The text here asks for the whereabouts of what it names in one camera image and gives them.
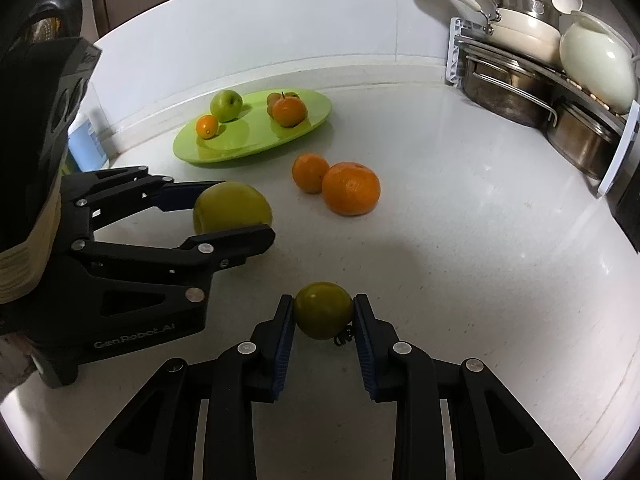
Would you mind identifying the large yellow-green pear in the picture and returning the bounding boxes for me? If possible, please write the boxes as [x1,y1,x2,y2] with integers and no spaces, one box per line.
[193,181,273,234]

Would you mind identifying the small orange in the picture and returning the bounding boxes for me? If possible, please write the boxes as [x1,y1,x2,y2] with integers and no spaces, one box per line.
[195,114,219,140]

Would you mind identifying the green persimmon with stem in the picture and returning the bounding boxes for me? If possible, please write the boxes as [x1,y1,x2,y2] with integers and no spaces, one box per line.
[294,282,355,347]

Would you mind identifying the brown kiwi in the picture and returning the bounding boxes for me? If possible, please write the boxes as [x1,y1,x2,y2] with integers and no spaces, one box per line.
[267,92,281,116]

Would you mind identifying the large orange with stem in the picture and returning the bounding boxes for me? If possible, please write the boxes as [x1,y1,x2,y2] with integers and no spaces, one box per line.
[270,92,308,128]

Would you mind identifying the white blue pump bottle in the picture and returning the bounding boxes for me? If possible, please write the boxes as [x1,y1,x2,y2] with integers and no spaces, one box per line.
[67,112,110,171]

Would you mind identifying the green plate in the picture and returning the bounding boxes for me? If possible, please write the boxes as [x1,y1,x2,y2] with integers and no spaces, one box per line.
[172,89,332,165]

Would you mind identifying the green apple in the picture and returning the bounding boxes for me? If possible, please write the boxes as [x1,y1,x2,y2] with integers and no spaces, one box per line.
[209,90,243,122]

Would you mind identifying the small orange mandarin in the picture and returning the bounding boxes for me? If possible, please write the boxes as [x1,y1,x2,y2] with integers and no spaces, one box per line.
[292,153,330,194]

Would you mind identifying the medium orange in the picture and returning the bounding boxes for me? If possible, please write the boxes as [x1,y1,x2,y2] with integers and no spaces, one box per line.
[321,162,381,217]

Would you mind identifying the black hanging pan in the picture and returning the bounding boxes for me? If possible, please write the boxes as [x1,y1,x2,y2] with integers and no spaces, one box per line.
[11,0,82,50]

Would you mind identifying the stainless steel pot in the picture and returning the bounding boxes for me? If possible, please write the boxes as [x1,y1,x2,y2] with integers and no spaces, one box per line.
[462,53,558,129]

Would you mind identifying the metal dish rack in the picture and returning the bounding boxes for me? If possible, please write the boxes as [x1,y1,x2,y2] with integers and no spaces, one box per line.
[446,18,639,196]

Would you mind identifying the cream saucepan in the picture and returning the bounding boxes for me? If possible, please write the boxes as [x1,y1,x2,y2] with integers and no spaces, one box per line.
[457,0,561,67]

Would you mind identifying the white teapot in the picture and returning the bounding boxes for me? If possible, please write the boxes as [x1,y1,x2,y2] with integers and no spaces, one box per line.
[559,11,639,115]

